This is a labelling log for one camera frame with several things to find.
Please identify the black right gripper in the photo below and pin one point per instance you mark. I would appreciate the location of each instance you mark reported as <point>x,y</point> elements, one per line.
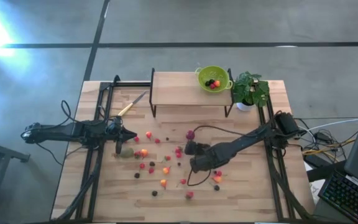
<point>202,163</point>

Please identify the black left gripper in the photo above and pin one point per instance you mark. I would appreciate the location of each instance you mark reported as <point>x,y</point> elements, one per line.
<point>119,146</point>

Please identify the red cherry with green stem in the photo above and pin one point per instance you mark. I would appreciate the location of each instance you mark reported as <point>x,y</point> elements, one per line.
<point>142,165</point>
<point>179,155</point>
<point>183,181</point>
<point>218,173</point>

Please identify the dark cherry with green stem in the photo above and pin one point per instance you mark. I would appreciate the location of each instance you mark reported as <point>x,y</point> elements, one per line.
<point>216,187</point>

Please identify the large red strawberry green leaves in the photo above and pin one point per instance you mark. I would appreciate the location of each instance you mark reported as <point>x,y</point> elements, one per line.
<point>189,195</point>

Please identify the small red fruit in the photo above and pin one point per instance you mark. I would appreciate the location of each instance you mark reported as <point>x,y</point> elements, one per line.
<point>212,86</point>

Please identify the blackberry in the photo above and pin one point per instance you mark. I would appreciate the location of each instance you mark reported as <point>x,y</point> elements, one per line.
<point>208,83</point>
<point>152,163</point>
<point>137,175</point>

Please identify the small orange peach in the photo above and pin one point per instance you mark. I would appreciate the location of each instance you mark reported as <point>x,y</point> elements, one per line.
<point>217,83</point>

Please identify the green colander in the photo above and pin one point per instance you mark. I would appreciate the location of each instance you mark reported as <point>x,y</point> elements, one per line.
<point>208,73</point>

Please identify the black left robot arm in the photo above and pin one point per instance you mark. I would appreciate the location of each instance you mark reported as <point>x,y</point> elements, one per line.
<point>57,132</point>

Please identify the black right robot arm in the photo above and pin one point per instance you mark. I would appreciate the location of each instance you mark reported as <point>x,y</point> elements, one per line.
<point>244,141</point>

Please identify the green mango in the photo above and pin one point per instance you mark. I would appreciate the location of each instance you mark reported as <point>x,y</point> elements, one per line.
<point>126,153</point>

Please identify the red strawberry with green leaves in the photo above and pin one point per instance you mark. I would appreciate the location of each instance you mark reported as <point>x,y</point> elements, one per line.
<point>178,150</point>
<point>137,154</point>

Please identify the red raspberry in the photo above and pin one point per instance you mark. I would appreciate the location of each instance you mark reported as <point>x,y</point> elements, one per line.
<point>157,140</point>
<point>151,170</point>

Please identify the yellow-orange peach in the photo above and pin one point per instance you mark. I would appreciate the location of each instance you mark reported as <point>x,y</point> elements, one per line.
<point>166,170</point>

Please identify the large orange peach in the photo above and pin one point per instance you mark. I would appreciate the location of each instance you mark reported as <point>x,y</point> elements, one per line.
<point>163,183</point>

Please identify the wooden shelf with black legs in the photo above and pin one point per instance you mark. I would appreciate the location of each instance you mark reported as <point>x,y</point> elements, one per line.
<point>182,90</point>

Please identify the green plant in white pot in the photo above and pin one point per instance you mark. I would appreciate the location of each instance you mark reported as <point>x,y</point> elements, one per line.
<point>250,88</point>

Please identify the black power brick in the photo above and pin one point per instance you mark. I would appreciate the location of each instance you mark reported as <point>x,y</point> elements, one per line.
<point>314,160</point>

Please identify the white printed paper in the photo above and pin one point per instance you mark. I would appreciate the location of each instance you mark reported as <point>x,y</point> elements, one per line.
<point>317,189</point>

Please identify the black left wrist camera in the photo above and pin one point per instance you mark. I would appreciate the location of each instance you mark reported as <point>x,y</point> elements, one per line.
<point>115,126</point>

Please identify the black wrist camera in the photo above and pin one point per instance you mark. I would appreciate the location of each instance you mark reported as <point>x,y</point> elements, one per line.
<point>193,147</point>
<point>115,126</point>

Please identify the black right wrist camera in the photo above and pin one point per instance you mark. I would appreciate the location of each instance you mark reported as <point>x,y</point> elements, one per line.
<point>193,147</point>

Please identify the black frame crossbar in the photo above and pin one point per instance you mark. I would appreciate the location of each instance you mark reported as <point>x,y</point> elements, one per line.
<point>129,84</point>

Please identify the black aluminium rail frame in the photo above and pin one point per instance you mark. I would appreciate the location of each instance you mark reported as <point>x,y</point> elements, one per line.
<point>277,186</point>
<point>96,183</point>

